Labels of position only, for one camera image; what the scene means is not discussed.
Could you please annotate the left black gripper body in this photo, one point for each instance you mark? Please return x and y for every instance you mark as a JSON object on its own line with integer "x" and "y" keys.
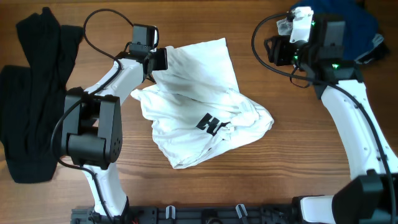
{"x": 159, "y": 56}

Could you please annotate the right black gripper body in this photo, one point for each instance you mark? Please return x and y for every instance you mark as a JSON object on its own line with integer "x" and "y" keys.
{"x": 277, "y": 50}

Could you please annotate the white t-shirt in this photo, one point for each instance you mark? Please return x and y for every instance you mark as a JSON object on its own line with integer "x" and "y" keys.
{"x": 196, "y": 107}

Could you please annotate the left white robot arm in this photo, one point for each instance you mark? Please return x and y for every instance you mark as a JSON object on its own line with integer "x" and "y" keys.
{"x": 92, "y": 133}

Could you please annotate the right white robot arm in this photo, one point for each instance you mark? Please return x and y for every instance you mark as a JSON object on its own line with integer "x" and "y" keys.
{"x": 371, "y": 194}

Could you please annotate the dark blue garment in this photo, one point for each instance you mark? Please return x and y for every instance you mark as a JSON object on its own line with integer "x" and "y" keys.
{"x": 347, "y": 9}

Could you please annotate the light blue denim garment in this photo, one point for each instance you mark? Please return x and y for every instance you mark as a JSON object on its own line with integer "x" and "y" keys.
{"x": 359, "y": 40}

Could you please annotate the black garment under pile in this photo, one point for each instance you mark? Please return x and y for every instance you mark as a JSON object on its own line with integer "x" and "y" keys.
{"x": 378, "y": 53}

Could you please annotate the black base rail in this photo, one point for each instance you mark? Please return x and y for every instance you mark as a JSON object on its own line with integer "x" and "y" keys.
{"x": 266, "y": 214}

